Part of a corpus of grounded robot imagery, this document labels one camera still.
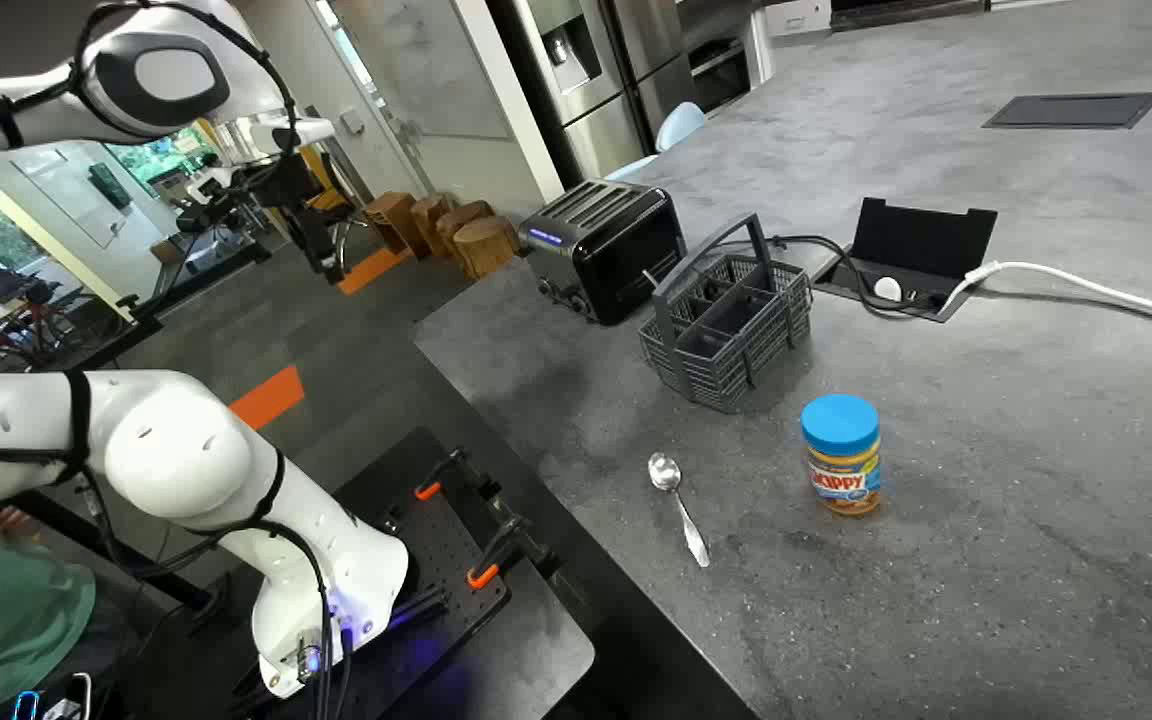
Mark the stainless steel refrigerator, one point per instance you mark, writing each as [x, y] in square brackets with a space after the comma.
[588, 82]

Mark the black and steel toaster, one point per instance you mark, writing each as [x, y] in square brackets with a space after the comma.
[609, 239]

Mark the metal spoon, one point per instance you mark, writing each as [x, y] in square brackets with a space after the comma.
[664, 472]

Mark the black floor mat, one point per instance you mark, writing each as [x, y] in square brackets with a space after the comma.
[1072, 109]

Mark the black robot stand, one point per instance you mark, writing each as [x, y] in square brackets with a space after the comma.
[521, 653]

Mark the wooden stool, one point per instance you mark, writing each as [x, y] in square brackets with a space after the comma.
[396, 221]
[487, 244]

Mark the black open outlet box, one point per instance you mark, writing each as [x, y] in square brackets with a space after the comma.
[927, 241]

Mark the green shirt person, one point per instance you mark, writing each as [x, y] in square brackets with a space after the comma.
[11, 605]

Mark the white plug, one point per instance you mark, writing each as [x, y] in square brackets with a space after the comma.
[887, 286]

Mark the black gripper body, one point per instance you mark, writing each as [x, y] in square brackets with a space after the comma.
[404, 627]

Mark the peanut butter jar blue lid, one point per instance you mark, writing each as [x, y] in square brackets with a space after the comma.
[844, 462]

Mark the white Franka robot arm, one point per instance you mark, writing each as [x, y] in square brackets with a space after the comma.
[161, 443]

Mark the grey cutlery caddy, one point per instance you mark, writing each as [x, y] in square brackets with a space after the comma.
[724, 348]

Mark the orange floor tape strip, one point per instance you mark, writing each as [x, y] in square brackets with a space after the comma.
[271, 399]
[373, 268]

